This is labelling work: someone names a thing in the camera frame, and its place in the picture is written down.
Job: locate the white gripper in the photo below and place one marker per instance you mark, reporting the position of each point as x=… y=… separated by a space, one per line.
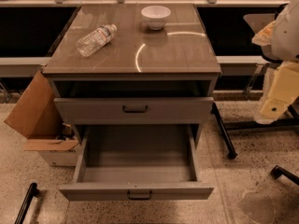
x=287 y=34

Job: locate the clear plastic water bottle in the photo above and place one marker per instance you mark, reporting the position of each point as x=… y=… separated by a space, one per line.
x=95 y=40

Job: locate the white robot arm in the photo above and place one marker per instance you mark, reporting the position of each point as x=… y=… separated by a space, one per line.
x=281 y=86

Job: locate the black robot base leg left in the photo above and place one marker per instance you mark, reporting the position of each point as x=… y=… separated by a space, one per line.
x=30 y=194

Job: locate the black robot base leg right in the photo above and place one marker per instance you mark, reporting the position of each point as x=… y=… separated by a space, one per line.
x=278 y=171

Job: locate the grey drawer cabinet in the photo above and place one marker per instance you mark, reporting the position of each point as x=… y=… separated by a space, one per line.
x=176 y=61

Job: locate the grey open lower drawer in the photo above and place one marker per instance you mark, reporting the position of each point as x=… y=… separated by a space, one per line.
x=139 y=158

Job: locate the grey upper closed drawer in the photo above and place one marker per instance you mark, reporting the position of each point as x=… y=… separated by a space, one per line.
x=109 y=110

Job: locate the black folding table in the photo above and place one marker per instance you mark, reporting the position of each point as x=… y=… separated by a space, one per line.
x=255 y=21

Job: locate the white ceramic bowl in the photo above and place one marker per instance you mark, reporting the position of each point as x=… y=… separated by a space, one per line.
x=155 y=17

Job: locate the brown cardboard box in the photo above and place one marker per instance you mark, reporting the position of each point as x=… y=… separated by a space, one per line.
x=36 y=117

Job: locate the black upper drawer handle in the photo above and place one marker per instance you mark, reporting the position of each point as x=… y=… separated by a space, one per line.
x=135 y=110

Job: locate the black drawer handle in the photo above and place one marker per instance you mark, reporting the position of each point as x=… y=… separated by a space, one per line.
x=135 y=110
x=140 y=196

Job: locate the black lower drawer handle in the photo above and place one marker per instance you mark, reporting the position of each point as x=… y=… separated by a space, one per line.
x=140 y=196

